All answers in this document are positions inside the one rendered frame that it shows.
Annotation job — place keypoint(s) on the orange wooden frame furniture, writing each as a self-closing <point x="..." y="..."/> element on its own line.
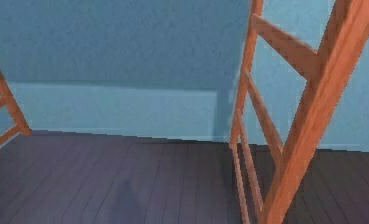
<point x="325" y="93"/>
<point x="8" y="100"/>

